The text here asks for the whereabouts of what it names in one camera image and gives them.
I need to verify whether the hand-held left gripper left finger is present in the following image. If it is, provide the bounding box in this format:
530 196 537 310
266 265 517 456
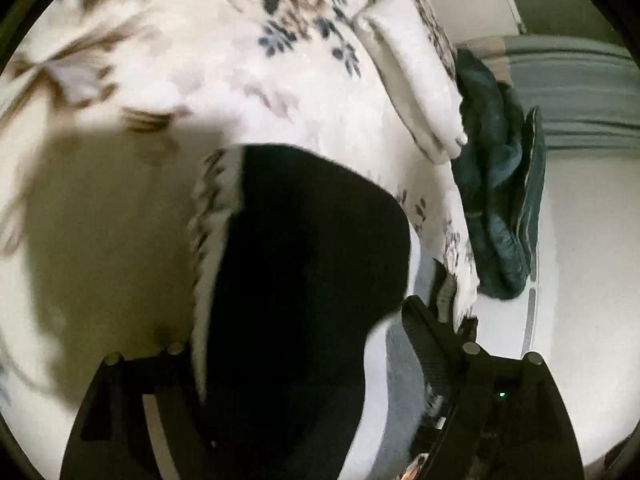
60 342 216 480

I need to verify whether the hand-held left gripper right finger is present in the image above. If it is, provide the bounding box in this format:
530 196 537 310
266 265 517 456
402 295 586 480

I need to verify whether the black grey striped sweater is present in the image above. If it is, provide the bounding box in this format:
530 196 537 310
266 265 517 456
187 143 480 480

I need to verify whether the dark green folded blanket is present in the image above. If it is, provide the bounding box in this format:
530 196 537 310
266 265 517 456
450 49 547 301

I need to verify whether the white bed headboard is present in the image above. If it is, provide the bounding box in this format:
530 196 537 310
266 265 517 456
475 150 640 471

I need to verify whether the white folded garment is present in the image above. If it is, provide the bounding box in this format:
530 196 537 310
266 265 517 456
352 0 468 166

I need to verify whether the grey striped blanket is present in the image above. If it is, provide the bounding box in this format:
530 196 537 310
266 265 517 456
457 0 640 151

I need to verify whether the floral bed sheet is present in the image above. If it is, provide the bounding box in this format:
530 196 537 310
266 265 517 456
0 0 483 466

